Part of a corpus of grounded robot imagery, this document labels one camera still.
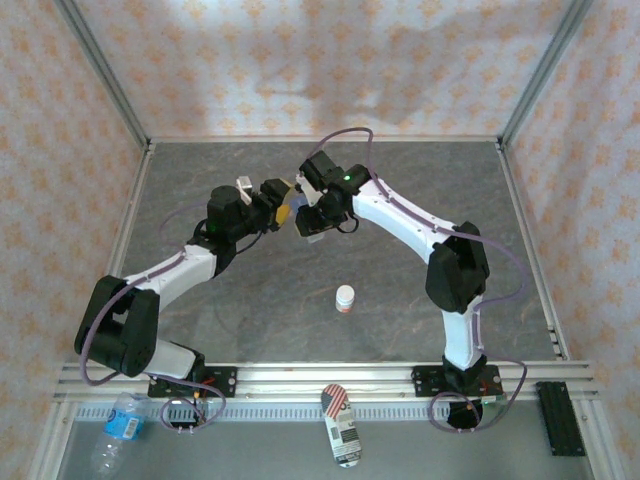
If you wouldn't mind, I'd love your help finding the flag print can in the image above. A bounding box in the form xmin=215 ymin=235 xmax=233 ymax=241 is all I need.
xmin=320 ymin=383 xmax=364 ymax=470

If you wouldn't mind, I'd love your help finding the clear plastic water bottle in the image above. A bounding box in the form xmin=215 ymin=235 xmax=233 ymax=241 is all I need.
xmin=91 ymin=391 xmax=151 ymax=476

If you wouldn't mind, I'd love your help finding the aluminium rear rail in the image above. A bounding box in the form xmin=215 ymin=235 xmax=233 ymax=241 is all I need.
xmin=147 ymin=133 xmax=502 ymax=146

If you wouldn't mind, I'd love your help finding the aluminium side rail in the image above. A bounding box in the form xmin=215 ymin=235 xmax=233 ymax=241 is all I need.
xmin=79 ymin=142 xmax=155 ymax=362
xmin=494 ymin=142 xmax=571 ymax=362

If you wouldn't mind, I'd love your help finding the long aluminium base rail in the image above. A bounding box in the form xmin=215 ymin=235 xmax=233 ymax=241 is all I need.
xmin=53 ymin=360 xmax=600 ymax=403

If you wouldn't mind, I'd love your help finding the aluminium frame post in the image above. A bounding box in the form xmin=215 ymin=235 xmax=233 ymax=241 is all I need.
xmin=52 ymin=0 xmax=152 ymax=147
xmin=499 ymin=0 xmax=595 ymax=147

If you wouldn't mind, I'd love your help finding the white slotted cable duct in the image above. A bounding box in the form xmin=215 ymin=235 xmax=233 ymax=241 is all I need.
xmin=73 ymin=402 xmax=454 ymax=422

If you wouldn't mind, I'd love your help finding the black slotted bracket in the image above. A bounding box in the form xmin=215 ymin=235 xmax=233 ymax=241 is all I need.
xmin=535 ymin=381 xmax=586 ymax=457

